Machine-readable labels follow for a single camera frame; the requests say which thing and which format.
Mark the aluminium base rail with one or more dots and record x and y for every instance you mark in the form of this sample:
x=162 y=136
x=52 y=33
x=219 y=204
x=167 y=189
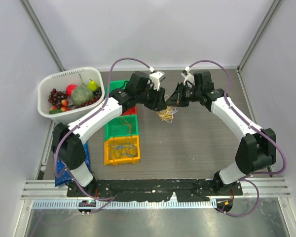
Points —
x=275 y=187

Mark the small toy fruits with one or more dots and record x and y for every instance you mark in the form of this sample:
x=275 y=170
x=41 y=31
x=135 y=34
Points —
x=60 y=106

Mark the yellow bin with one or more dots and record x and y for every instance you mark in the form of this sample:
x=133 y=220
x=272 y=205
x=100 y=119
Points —
x=120 y=150

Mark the red bin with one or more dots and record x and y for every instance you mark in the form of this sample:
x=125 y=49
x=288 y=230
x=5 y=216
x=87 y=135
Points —
x=131 y=111

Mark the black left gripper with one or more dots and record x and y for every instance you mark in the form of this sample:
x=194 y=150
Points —
x=159 y=102

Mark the white slotted cable duct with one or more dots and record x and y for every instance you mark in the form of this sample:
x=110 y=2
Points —
x=80 y=204

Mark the far green bin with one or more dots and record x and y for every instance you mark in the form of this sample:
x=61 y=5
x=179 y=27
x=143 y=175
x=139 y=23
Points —
x=116 y=86

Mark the blue Doritos bag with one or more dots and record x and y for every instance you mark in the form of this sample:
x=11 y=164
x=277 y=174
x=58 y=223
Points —
x=65 y=177

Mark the green toy melon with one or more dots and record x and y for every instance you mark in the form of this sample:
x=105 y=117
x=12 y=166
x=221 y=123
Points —
x=77 y=90

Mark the green bin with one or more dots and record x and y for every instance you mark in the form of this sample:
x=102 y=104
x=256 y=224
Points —
x=116 y=86
x=121 y=126

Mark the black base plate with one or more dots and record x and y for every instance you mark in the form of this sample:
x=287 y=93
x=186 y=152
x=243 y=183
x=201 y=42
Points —
x=158 y=190

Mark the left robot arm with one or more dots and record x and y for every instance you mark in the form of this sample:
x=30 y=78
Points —
x=68 y=140

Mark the aluminium frame post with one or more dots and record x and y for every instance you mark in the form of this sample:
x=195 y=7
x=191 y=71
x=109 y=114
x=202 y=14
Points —
x=272 y=10
x=42 y=33

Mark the right aluminium frame post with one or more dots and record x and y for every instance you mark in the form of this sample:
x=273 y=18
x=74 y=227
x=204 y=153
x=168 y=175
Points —
x=272 y=10

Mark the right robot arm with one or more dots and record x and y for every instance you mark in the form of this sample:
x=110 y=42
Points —
x=255 y=152

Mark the red toy apple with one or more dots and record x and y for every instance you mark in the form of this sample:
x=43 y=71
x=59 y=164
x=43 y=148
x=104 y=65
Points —
x=70 y=88

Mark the yellow toy pear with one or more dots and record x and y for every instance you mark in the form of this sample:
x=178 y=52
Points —
x=92 y=85

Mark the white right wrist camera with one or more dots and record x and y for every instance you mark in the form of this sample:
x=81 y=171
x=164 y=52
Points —
x=188 y=77

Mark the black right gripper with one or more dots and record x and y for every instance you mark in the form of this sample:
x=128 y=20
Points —
x=176 y=99

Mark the dark red toy grapes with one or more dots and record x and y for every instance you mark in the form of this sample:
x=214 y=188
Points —
x=56 y=96

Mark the white plastic basket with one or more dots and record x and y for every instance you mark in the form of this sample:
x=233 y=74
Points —
x=60 y=81

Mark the near green bin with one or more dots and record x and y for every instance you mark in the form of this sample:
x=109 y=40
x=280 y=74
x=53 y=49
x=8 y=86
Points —
x=121 y=126

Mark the left aluminium frame post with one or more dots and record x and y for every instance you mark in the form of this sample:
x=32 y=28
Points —
x=42 y=33

